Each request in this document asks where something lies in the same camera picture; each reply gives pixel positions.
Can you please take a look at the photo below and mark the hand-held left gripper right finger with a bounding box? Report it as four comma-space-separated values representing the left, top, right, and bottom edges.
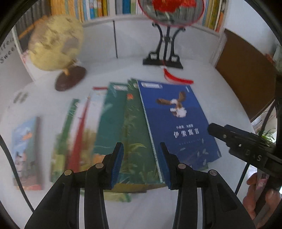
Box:
160, 142, 257, 229

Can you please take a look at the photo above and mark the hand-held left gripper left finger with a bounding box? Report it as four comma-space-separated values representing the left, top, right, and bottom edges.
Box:
24, 142, 124, 229

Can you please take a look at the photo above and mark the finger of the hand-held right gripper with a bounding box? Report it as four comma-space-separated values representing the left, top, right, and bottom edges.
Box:
224, 124, 275, 150
208, 123, 241, 148

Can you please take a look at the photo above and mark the green yellow insect book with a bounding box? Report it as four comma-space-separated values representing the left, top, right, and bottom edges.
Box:
127, 78, 164, 184

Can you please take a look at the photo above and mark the yellow meadow rabbit book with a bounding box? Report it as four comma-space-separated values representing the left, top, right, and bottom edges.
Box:
77, 87, 169, 194

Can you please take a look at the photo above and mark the red cartoon man book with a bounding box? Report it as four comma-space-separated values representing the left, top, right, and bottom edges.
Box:
67, 86, 109, 173

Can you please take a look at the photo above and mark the dark blue eagle book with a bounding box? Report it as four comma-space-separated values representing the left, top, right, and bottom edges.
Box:
137, 80, 222, 183

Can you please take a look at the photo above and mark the white and pink book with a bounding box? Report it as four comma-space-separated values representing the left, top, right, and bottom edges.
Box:
68, 92, 93, 154

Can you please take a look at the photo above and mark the green bordered book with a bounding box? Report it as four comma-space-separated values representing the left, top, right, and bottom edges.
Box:
59, 99, 80, 154

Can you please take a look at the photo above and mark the light blue cartoon book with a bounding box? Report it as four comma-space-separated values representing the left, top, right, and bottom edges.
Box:
12, 116, 43, 191

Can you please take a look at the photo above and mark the person's right hand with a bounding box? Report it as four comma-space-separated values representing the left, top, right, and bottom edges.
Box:
242, 172, 282, 221

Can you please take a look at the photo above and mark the green potted plant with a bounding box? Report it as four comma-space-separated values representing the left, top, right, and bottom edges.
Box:
257, 129, 277, 144

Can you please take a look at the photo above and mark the brown wooden panel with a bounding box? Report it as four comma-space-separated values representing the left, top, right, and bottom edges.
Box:
215, 29, 280, 124

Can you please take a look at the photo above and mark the red tassel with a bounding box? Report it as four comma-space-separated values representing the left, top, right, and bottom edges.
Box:
163, 67, 194, 85

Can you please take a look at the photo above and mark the black fan stand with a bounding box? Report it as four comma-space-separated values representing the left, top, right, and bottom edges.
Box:
142, 22, 184, 70

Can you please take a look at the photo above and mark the white bookcase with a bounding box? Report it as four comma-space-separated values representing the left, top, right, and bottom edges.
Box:
11, 0, 227, 84

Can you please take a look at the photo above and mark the yellow desk globe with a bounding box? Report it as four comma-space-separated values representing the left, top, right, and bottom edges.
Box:
27, 15, 87, 92

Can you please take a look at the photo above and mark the row of dark grey volumes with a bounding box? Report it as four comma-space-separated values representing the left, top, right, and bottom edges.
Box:
14, 4, 52, 41

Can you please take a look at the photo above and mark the black cable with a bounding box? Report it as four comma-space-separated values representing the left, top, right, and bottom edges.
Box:
0, 134, 33, 213
235, 97, 278, 195

